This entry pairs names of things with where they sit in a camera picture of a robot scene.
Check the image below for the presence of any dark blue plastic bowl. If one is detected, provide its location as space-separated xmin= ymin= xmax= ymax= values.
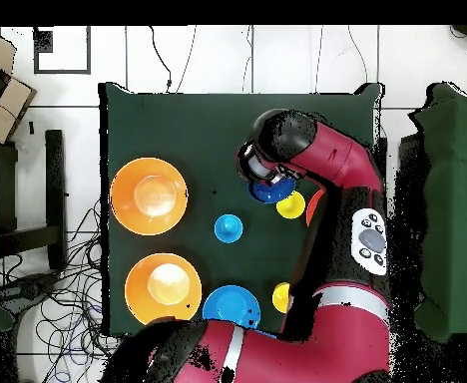
xmin=246 ymin=177 xmax=297 ymax=204

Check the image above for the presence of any light blue plastic cup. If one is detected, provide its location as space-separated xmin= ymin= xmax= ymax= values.
xmin=214 ymin=213 xmax=244 ymax=244

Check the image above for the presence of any orange plastic bowl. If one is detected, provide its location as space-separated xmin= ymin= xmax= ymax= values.
xmin=110 ymin=157 xmax=190 ymax=236
xmin=124 ymin=252 xmax=204 ymax=326

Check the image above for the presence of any dark green tablecloth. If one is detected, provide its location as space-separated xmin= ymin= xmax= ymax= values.
xmin=98 ymin=82 xmax=384 ymax=336

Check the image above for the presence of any yellow plastic cup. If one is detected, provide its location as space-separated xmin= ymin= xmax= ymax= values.
xmin=275 ymin=191 xmax=307 ymax=220
xmin=271 ymin=281 xmax=291 ymax=314

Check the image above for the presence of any red plastic bowl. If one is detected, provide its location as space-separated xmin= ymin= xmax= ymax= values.
xmin=305 ymin=188 xmax=326 ymax=226

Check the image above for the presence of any light blue plastic bowl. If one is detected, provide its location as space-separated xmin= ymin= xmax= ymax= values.
xmin=202 ymin=284 xmax=261 ymax=330

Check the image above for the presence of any black box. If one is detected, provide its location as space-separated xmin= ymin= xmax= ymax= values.
xmin=397 ymin=133 xmax=430 ymax=232

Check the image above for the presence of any black equipment base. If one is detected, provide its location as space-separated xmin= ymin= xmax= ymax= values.
xmin=0 ymin=271 xmax=61 ymax=306

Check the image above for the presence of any black cable with plug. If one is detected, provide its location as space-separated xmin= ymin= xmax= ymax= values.
xmin=149 ymin=25 xmax=174 ymax=94

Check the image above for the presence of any black stand frame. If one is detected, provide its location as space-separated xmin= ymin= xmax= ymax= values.
xmin=0 ymin=129 xmax=68 ymax=272

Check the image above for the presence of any tangle of floor cables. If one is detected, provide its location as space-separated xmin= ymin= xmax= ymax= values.
xmin=0 ymin=198 xmax=113 ymax=383

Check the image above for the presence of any black square floor frame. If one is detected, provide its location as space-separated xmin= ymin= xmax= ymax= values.
xmin=33 ymin=25 xmax=92 ymax=76

